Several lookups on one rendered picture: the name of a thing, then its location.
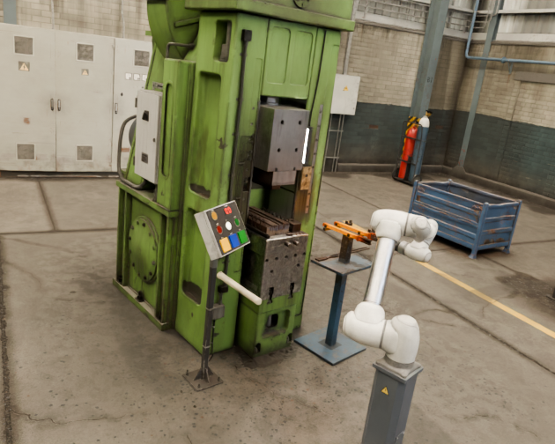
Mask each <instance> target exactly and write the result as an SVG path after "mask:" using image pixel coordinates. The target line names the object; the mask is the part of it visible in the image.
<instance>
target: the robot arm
mask: <svg viewBox="0 0 555 444"><path fill-rule="evenodd" d="M370 225H371V227H372V228H373V230H375V231H376V236H375V235H372V234H371V236H370V239H373V240H375V241H377V244H376V248H375V251H374V259H373V262H372V267H371V270H370V275H369V279H368V282H367V286H366V293H365V297H364V300H363V302H361V303H359V304H358V305H357V307H356V309H355V311H351V312H349V313H348V314H347V315H346V316H345V317H344V325H343V332H344V333H345V335H346V336H348V337H349V338H350V339H351V340H353V341H355V342H357V343H359V344H363V345H366V346H370V347H373V348H379V349H382V350H384V351H385V356H384V357H382V358H381V359H377V360H376V362H375V364H376V365H379V366H383V367H385V368H387V369H388V370H389V371H391V372H393V373H395V374H398V375H399V376H401V377H402V378H404V379H406V378H407V377H408V375H409V374H411V373H413V372H414V371H415V370H417V369H419V368H420V367H421V364H419V363H418V362H415V358H416V355H417V352H418V346H419V339H420V336H419V327H418V324H417V322H416V320H415V319H414V318H412V317H410V316H408V315H405V314H402V315H398V316H395V317H394V318H393V319H392V320H384V318H385V313H384V310H383V308H382V307H381V305H382V301H383V297H384V293H385V289H386V285H387V282H388V277H389V270H390V266H391V263H392V258H393V254H394V251H397V252H398V253H399V254H401V255H406V256H407V257H409V258H410V259H411V260H414V261H417V262H421V263H426V262H428V261H429V260H430V258H431V256H432V253H431V251H430V250H429V249H428V247H429V245H430V243H431V242H432V241H433V238H434V237H435V235H436V233H437V230H438V224H437V222H436V221H435V220H433V219H427V218H425V217H423V216H418V215H413V214H410V213H406V212H403V211H395V210H387V209H385V210H378V211H375V212H374V214H373V216H372V218H371V222H370ZM401 236H404V237H410V238H413V239H414V241H413V242H412V243H409V242H406V241H400V238H401Z"/></svg>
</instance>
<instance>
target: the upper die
mask: <svg viewBox="0 0 555 444"><path fill-rule="evenodd" d="M295 177H296V170H293V171H275V172H267V171H264V170H262V169H260V168H257V167H254V168H253V177H252V178H254V179H257V180H258V181H262V182H265V183H267V184H269V185H271V186H275V185H288V184H294V183H295Z"/></svg>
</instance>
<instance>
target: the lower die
mask: <svg viewBox="0 0 555 444"><path fill-rule="evenodd" d="M249 207H251V208H253V209H255V210H257V211H260V212H262V213H264V214H266V215H268V216H270V217H272V218H274V219H276V220H279V221H281V222H283V225H279V223H278V222H276V221H274V220H272V219H270V218H267V217H265V216H264V215H262V214H259V213H257V212H255V211H252V210H250V209H249V210H248V213H249V214H250V213H251V214H253V216H256V218H257V220H256V219H255V217H253V223H252V215H249V218H248V217H247V223H248V224H249V225H251V223H252V225H253V227H255V221H256V229H258V230H259V225H260V219H264V223H263V220H262V221H261V226H260V230H261V231H262V232H264V233H267V234H268V235H269V236H273V235H280V234H285V233H288V231H289V224H290V223H288V222H286V221H284V220H283V219H281V218H277V217H275V216H273V215H271V214H269V213H268V212H265V211H262V210H260V209H258V208H256V207H255V206H249Z"/></svg>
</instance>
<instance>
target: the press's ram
mask: <svg viewBox="0 0 555 444"><path fill-rule="evenodd" d="M309 112H310V111H309V110H305V109H301V108H296V107H289V106H285V105H281V104H278V106H270V105H263V104H260V111H259V120H258V128H257V136H256V145H255V160H254V167H257V168H260V169H262V170H264V171H267V172H275V171H293V170H302V164H303V158H304V151H305V144H306V138H307V126H308V119H309Z"/></svg>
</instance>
